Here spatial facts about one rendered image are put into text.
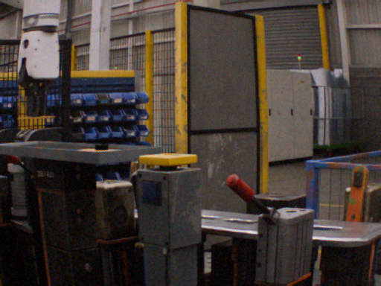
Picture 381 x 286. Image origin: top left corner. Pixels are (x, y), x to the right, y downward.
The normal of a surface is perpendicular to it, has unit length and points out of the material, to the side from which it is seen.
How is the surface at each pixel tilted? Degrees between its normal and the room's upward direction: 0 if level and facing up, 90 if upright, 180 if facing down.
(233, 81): 91
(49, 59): 90
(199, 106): 91
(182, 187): 90
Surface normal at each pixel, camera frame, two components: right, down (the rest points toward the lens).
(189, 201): 0.76, 0.03
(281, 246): -0.65, 0.05
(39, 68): 0.91, 0.00
